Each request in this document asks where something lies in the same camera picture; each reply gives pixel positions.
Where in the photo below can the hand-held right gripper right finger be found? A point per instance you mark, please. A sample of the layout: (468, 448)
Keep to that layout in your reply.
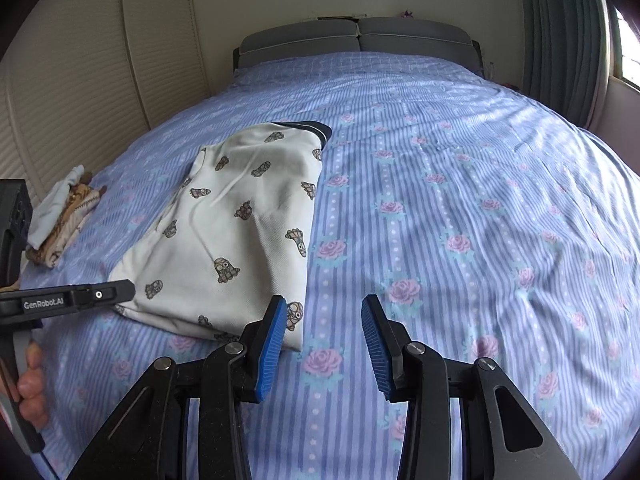
(377, 350)

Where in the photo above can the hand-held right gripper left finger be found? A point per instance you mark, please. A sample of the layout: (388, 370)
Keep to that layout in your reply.
(270, 350)

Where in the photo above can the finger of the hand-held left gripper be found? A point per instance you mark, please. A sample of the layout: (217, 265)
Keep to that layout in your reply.
(75, 299)

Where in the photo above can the cream printed polo shirt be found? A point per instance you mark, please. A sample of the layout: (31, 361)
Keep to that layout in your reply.
(240, 220)

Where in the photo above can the person's left hand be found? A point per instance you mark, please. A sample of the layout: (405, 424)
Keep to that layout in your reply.
(34, 390)

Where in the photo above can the beige patterned folded garment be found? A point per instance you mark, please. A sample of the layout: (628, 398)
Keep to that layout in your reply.
(65, 240)

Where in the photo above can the white louvered wardrobe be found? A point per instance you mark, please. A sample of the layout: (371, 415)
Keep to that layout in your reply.
(90, 70)

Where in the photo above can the blue striped floral bed sheet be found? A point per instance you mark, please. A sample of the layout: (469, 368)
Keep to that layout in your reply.
(450, 185)

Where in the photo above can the grey headboard cushion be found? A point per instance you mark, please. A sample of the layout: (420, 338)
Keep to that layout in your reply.
(300, 42)
(415, 35)

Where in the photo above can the flat dark box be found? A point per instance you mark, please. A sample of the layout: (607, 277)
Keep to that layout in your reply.
(340, 17)

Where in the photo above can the grey-blue curtain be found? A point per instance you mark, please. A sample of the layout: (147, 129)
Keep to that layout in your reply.
(560, 35)

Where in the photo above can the window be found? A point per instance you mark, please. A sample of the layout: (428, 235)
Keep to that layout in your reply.
(627, 45)

